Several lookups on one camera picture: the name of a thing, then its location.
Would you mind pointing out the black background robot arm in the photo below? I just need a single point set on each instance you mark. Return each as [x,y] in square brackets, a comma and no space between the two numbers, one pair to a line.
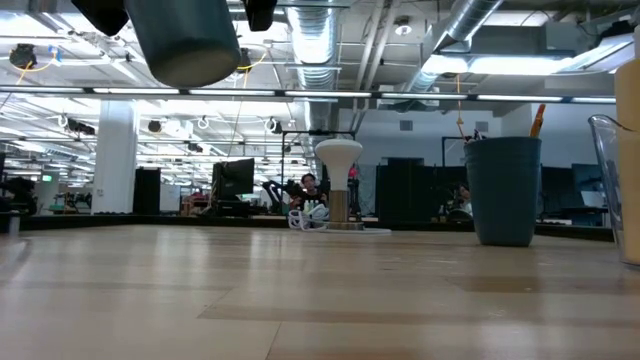
[277,192]

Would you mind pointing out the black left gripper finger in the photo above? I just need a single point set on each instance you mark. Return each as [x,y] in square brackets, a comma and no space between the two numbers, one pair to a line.
[102,15]
[260,14]

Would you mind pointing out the large teal paint bottle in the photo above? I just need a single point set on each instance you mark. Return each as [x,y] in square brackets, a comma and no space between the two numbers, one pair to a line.
[185,40]

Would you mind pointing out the black monitor on desk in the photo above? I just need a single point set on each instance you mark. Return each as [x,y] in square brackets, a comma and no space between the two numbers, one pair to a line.
[234,177]

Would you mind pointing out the dark partition panels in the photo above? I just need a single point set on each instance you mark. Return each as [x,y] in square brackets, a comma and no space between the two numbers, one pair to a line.
[415,190]

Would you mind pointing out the large yellow paint bottle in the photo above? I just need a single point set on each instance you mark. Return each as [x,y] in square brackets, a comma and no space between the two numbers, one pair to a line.
[629,150]

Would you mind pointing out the silver ventilation duct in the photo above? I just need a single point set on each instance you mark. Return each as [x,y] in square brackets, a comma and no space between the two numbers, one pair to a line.
[312,35]

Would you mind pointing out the clear plastic bin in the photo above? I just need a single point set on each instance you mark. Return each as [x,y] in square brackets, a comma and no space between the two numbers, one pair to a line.
[607,175]

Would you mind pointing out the person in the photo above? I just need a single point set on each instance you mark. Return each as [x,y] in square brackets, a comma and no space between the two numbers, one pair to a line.
[310,192]
[464,200]

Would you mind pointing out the blue-grey plastic cup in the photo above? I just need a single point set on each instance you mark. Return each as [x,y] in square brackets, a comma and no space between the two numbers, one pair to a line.
[502,195]

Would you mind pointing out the black cabinet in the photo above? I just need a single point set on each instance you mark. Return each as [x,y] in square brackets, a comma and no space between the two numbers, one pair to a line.
[146,192]

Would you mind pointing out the blue-lit background monitor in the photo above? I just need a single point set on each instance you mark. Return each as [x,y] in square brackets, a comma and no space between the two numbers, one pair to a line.
[590,182]

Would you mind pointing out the white bulb table lamp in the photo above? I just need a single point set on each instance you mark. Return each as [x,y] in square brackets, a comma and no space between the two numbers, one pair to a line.
[339,160]

